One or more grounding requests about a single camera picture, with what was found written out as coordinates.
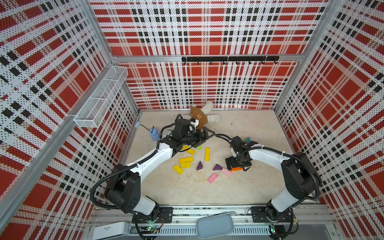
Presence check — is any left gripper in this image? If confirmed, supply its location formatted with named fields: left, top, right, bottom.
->
left=181, top=127, right=215, bottom=148

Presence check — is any orange block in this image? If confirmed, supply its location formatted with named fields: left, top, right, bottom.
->
left=230, top=167, right=244, bottom=172

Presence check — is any pink block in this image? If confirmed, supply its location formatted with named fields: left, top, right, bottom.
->
left=221, top=168, right=233, bottom=178
left=208, top=173, right=218, bottom=184

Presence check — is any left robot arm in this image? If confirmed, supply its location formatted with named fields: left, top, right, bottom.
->
left=90, top=115, right=215, bottom=223

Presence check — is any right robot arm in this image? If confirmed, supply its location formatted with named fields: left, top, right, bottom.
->
left=216, top=134, right=321, bottom=223

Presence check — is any yellow upright long block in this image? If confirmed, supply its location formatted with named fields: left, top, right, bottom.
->
left=205, top=148, right=211, bottom=162

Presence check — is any yellow long block upper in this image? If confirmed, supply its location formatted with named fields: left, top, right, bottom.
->
left=181, top=146, right=196, bottom=156

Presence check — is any white teddy bear brown shirt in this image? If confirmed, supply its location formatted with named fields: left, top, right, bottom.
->
left=182, top=101, right=221, bottom=130

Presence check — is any purple triangle block right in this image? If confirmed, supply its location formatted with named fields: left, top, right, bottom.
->
left=213, top=164, right=223, bottom=171

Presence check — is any purple triangle block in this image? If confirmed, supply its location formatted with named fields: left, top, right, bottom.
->
left=196, top=162, right=203, bottom=171
left=213, top=164, right=223, bottom=171

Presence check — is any yellow long block middle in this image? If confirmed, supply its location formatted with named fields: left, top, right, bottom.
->
left=179, top=157, right=193, bottom=164

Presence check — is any purple triangle block left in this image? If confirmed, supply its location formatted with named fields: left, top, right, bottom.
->
left=196, top=162, right=203, bottom=171

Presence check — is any yellow short block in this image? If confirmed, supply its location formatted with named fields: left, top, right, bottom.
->
left=180, top=162, right=191, bottom=169

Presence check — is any yellow small block left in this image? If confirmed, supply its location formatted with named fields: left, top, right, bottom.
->
left=173, top=165, right=184, bottom=175

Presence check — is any grey pouch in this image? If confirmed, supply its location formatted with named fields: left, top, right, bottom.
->
left=196, top=212, right=236, bottom=240

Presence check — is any white box device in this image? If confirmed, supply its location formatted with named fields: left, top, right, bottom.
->
left=92, top=222, right=130, bottom=240

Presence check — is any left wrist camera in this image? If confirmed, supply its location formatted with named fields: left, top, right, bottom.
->
left=190, top=118, right=199, bottom=128

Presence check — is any blue cable connector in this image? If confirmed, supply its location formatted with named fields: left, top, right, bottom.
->
left=149, top=126, right=160, bottom=142

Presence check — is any black hook rail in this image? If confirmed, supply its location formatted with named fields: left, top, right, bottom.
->
left=181, top=56, right=280, bottom=63

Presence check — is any white wire mesh basket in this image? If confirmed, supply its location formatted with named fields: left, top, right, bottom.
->
left=74, top=66, right=128, bottom=129

